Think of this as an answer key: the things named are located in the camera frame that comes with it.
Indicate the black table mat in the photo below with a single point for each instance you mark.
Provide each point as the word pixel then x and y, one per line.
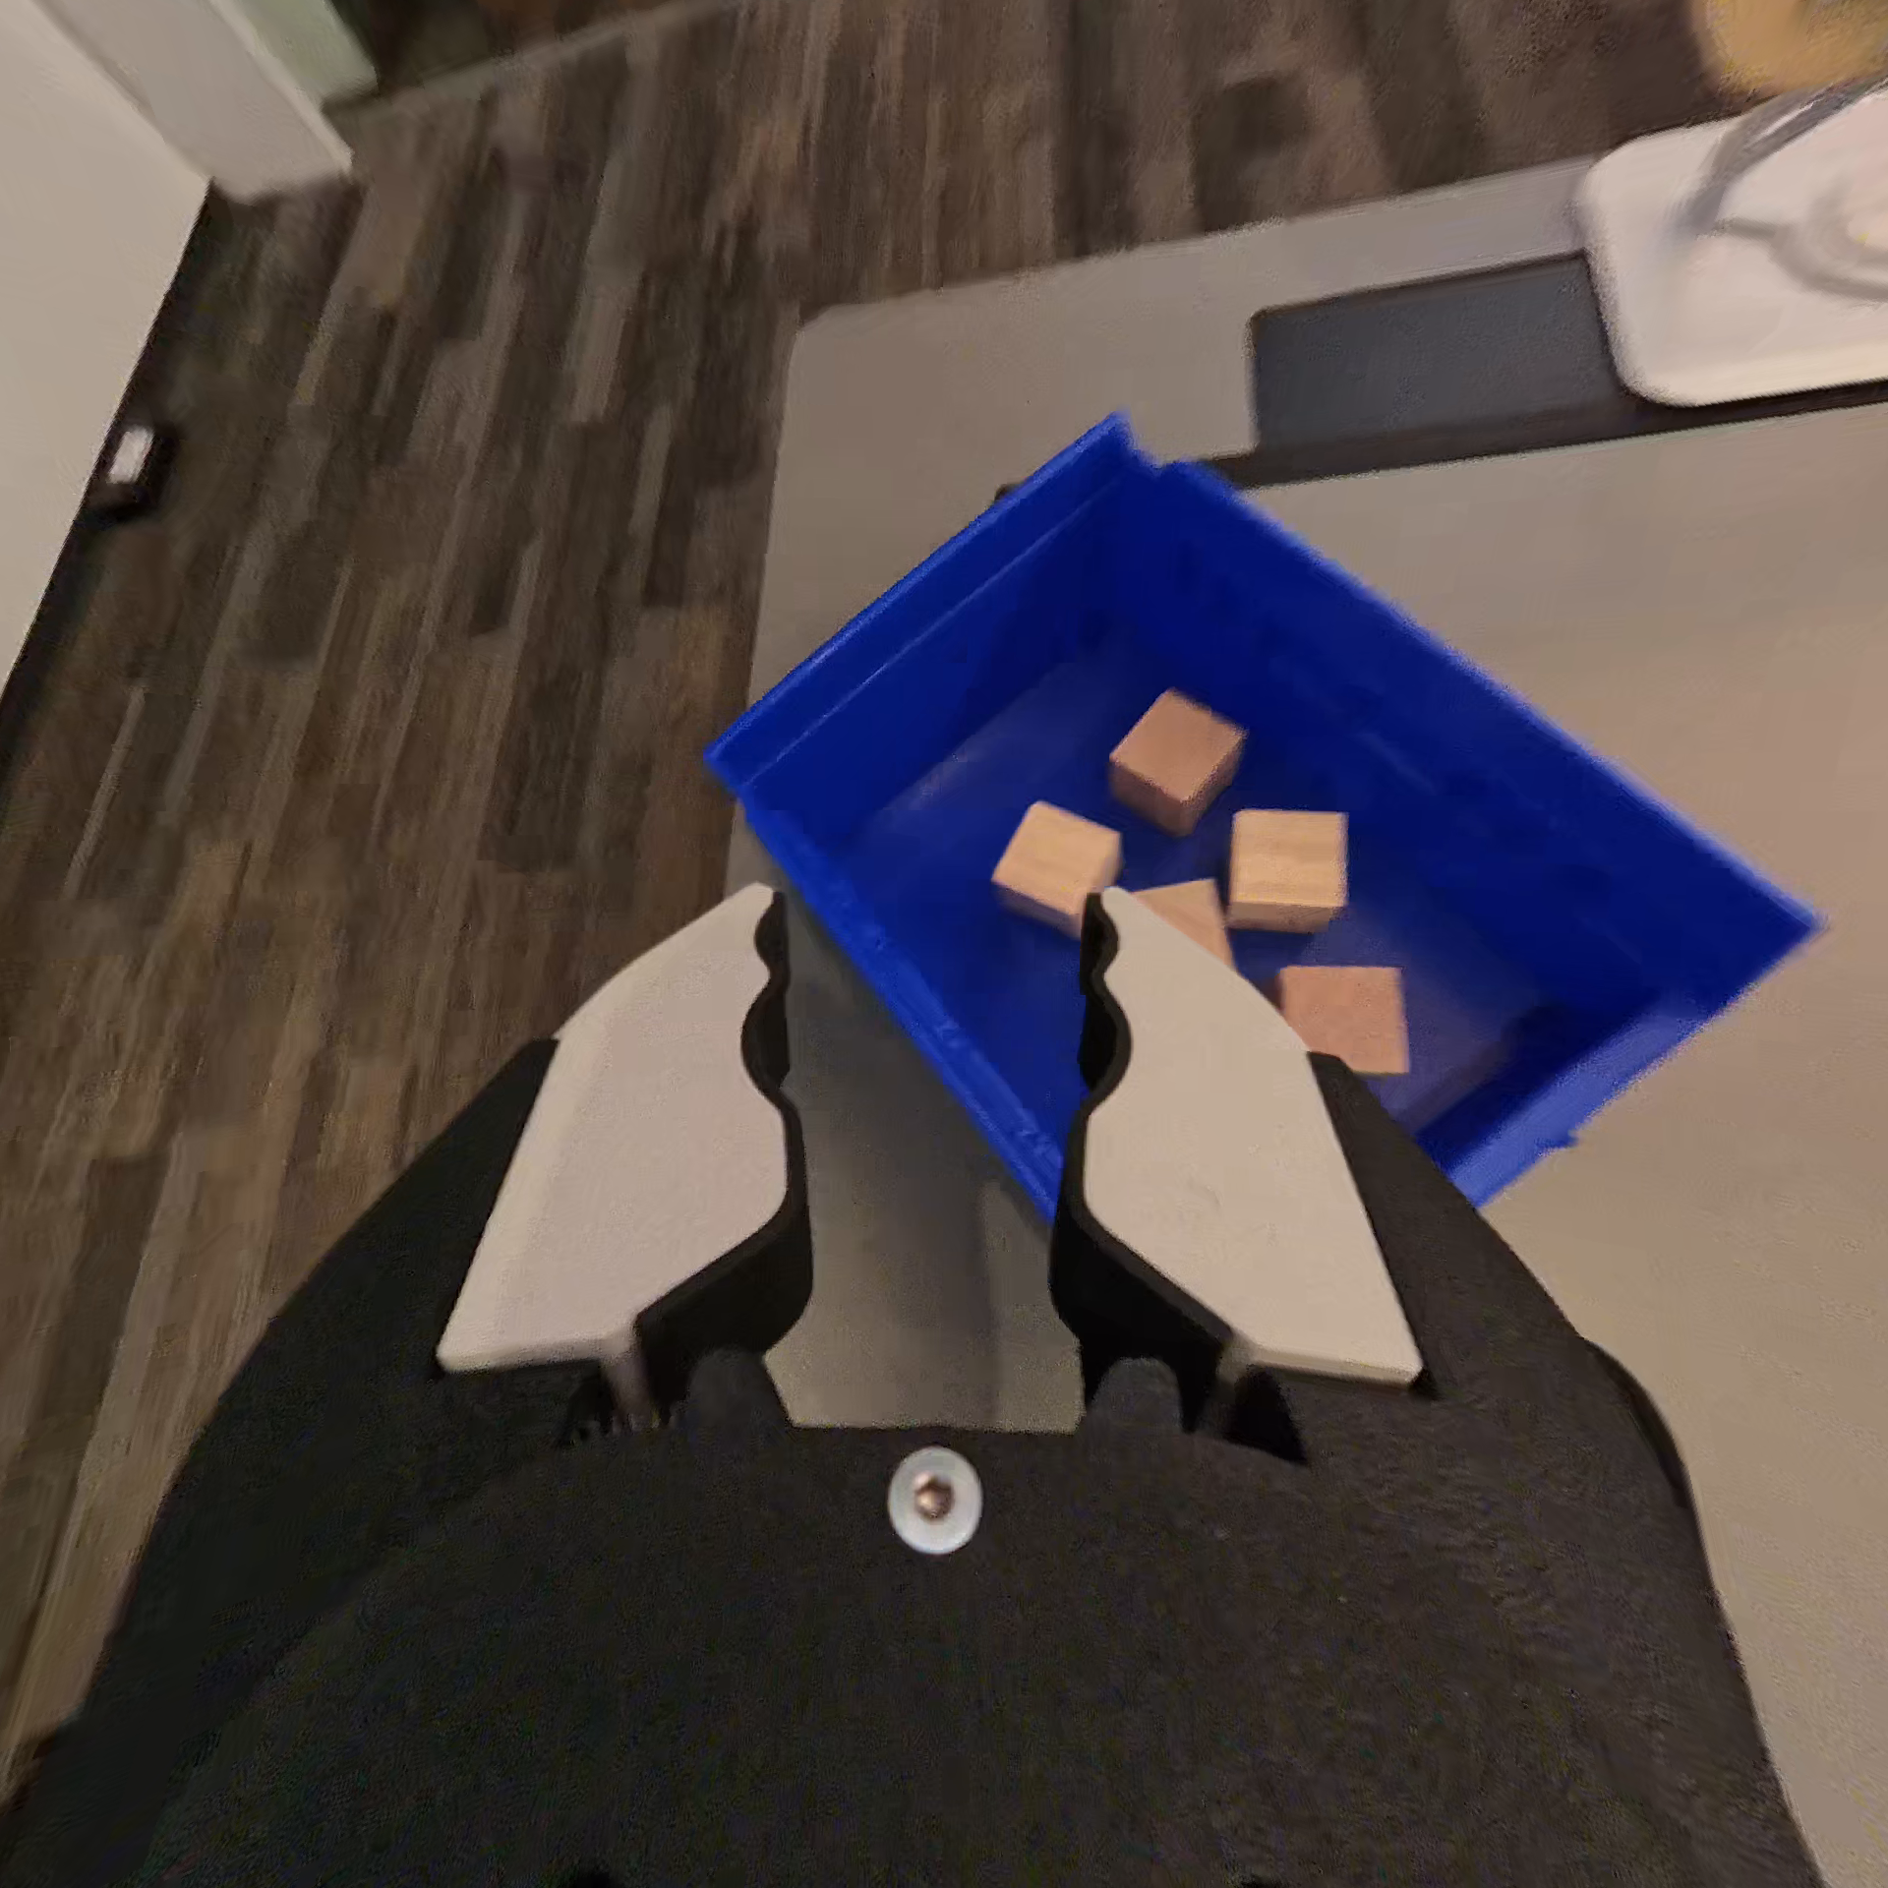
pixel 1413 362

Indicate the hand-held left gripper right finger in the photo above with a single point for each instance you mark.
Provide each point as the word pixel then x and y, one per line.
pixel 1224 1178

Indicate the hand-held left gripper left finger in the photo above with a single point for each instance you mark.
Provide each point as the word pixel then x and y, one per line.
pixel 636 1178

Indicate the pile of wooden cubes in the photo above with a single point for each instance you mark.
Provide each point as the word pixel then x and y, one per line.
pixel 1288 873

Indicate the small white floor box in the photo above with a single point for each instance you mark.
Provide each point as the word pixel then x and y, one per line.
pixel 134 457

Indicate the blue plastic bin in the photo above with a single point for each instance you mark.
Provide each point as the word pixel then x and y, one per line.
pixel 1401 679

